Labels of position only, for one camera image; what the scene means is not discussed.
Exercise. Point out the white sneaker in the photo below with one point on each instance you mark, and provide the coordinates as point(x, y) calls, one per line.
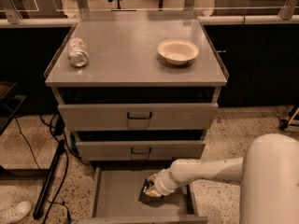
point(15, 213)

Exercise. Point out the grey middle drawer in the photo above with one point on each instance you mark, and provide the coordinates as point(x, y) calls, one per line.
point(139, 150)

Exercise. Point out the grey top drawer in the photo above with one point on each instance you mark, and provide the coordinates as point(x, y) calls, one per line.
point(123, 117)

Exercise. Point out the grey drawer cabinet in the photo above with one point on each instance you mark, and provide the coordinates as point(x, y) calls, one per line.
point(125, 68)

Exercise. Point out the silver soda can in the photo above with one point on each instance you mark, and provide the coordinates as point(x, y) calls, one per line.
point(77, 52)

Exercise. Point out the dark blue rxbar packet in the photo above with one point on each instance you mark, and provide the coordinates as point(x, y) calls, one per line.
point(146, 185)

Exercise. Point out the grey drawer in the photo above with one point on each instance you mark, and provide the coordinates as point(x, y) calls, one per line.
point(139, 150)
point(123, 117)
point(117, 199)

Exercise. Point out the wheeled cart base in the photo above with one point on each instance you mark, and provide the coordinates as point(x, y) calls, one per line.
point(292, 120)

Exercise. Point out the black metal floor bar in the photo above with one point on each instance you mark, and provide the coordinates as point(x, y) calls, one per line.
point(38, 211)

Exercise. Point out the white paper bowl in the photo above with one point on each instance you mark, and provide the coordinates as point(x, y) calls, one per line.
point(178, 51)

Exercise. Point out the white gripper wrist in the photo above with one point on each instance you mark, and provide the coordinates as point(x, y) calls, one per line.
point(161, 184)

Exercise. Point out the grey bottom drawer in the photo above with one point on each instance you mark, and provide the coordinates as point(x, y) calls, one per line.
point(117, 199)

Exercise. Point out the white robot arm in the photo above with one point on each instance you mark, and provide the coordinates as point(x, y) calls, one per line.
point(268, 176)

